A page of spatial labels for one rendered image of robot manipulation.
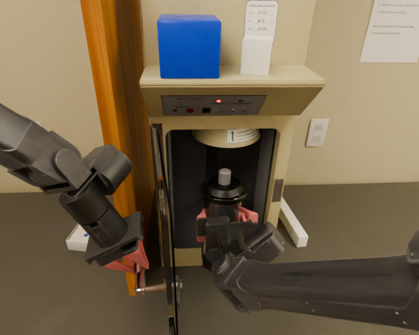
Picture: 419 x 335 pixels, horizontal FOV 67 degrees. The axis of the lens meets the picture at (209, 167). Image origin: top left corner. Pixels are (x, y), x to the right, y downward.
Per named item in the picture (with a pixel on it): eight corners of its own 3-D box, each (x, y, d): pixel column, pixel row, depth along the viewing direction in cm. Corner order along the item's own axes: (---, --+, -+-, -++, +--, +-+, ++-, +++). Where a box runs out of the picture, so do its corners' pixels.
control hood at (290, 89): (148, 112, 66) (144, 64, 61) (297, 111, 69) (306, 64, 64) (142, 135, 57) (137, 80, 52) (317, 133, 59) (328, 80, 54)
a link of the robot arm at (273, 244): (209, 274, 52) (242, 312, 53) (264, 234, 50) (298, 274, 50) (215, 243, 64) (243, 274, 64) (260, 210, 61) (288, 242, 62)
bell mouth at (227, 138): (190, 119, 88) (190, 100, 85) (253, 119, 90) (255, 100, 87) (192, 149, 73) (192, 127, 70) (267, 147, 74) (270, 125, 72)
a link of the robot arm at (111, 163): (16, 167, 46) (50, 159, 41) (68, 124, 54) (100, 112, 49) (71, 223, 52) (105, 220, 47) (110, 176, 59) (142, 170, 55)
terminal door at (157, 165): (165, 258, 87) (155, 124, 66) (177, 376, 61) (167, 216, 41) (162, 259, 87) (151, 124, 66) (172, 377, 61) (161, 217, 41)
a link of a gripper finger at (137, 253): (125, 263, 61) (97, 232, 57) (157, 248, 61) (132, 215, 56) (123, 292, 56) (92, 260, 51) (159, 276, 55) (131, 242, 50)
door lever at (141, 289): (163, 256, 62) (162, 246, 60) (167, 297, 54) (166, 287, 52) (135, 260, 61) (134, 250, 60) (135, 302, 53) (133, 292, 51)
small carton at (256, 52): (242, 68, 61) (245, 34, 57) (269, 69, 60) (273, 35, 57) (239, 74, 56) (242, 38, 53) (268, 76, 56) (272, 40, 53)
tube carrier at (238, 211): (197, 244, 87) (198, 177, 77) (235, 241, 88) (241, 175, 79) (202, 274, 77) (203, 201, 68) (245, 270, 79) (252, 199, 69)
